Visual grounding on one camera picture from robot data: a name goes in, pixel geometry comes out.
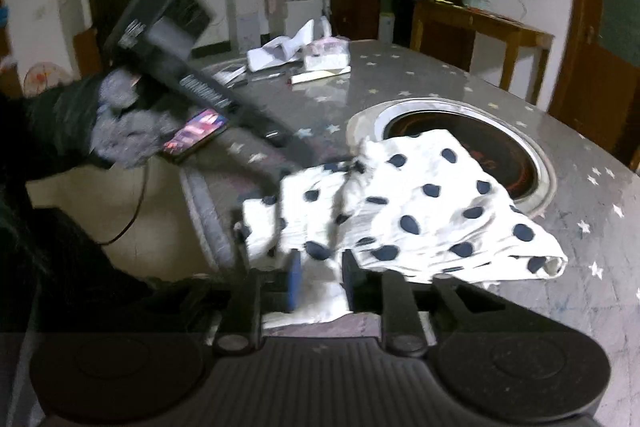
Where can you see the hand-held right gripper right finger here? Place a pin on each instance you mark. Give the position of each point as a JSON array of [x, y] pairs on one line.
[[351, 284]]

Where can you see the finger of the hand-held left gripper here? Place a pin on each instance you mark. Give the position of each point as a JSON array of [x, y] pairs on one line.
[[280, 157]]

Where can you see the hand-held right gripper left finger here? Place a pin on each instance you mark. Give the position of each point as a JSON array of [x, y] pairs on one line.
[[295, 282]]

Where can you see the white navy-spotted pants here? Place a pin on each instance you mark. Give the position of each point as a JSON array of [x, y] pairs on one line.
[[425, 217]]

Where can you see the person's left hand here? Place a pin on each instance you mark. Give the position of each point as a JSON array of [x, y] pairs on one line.
[[130, 127]]

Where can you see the wooden chair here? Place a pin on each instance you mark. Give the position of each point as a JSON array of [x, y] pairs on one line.
[[90, 52]]

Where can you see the small booklet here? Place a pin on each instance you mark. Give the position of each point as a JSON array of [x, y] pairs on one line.
[[231, 73]]

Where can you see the black smartphone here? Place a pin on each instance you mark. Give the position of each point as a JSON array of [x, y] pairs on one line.
[[197, 134]]

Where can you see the flat white box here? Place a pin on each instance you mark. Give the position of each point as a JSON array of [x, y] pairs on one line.
[[320, 76]]

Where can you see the crumpled white paper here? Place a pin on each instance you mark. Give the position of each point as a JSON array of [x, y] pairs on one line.
[[272, 52]]

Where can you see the white tissue pack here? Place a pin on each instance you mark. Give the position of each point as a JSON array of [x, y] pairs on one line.
[[327, 54]]

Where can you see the pink round fan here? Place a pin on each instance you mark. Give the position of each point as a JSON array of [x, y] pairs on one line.
[[46, 79]]

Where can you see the white plastic bag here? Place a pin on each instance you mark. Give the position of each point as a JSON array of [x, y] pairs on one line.
[[325, 28]]

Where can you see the round built-in induction cooktop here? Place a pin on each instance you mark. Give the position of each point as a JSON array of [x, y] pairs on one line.
[[450, 122]]

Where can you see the grey star quilted table cover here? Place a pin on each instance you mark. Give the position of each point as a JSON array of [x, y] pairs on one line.
[[575, 307]]

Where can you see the wooden side table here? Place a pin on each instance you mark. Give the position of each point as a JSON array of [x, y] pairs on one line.
[[480, 22]]

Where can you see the brown wooden glass-panel door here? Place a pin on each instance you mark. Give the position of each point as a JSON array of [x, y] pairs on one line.
[[600, 82]]

